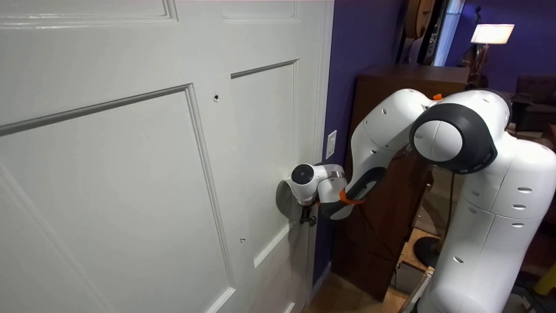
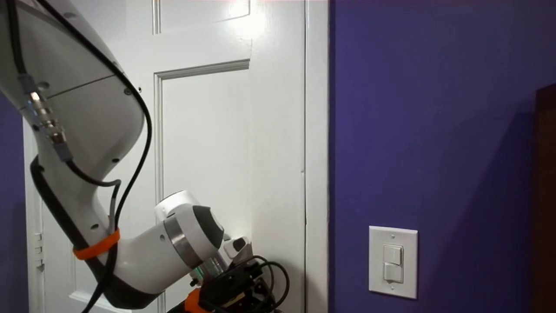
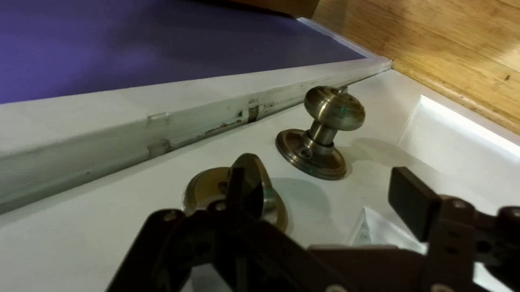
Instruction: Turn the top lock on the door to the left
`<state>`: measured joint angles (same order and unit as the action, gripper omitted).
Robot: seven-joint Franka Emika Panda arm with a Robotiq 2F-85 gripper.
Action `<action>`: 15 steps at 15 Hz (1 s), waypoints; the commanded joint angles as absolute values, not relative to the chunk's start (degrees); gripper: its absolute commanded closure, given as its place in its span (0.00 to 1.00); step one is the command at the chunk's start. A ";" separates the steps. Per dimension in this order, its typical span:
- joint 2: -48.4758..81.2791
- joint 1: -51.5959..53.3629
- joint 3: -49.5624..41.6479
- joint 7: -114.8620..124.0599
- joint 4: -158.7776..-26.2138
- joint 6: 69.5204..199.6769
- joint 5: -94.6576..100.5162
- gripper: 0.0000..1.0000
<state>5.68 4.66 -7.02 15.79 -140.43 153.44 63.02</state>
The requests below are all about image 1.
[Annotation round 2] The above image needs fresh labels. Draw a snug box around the white wall light switch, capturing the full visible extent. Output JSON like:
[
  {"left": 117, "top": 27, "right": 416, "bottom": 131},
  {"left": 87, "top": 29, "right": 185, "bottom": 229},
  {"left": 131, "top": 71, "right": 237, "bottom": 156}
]
[{"left": 325, "top": 130, "right": 338, "bottom": 159}]

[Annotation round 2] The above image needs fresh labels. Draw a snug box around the dark brown wooden cabinet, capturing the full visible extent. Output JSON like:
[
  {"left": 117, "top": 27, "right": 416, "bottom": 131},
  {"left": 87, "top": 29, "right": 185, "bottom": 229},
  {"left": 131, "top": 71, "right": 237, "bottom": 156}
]
[{"left": 332, "top": 65, "right": 468, "bottom": 300}]

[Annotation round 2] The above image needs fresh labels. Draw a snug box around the white panelled door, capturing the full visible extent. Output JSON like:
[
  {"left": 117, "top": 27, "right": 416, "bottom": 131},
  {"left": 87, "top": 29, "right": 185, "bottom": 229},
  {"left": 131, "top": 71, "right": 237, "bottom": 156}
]
[{"left": 0, "top": 0, "right": 334, "bottom": 313}]

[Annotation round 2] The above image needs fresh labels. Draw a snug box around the yellow pole stand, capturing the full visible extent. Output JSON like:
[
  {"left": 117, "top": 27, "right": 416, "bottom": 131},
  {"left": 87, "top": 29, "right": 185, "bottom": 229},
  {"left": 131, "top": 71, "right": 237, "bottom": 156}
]
[{"left": 414, "top": 236, "right": 444, "bottom": 265}]

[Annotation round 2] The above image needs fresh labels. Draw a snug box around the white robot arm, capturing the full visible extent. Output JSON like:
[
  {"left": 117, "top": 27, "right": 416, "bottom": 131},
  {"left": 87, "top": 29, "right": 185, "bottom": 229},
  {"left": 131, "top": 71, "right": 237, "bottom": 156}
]
[{"left": 287, "top": 88, "right": 556, "bottom": 313}]

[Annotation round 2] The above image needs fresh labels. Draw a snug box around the lit floor lamp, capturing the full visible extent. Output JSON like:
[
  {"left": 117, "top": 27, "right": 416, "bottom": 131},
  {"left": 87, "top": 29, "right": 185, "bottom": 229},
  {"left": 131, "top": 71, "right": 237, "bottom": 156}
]
[{"left": 470, "top": 22, "right": 515, "bottom": 86}]

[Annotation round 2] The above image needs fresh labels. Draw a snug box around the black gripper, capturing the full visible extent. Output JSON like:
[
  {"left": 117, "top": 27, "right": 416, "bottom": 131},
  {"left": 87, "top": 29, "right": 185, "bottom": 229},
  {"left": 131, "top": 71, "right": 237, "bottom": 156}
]
[{"left": 301, "top": 197, "right": 320, "bottom": 218}]

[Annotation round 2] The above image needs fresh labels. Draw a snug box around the metal door lock knob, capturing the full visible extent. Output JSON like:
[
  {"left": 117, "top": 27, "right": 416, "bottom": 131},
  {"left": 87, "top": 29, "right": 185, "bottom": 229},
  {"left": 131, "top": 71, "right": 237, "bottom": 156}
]
[{"left": 301, "top": 213, "right": 318, "bottom": 225}]

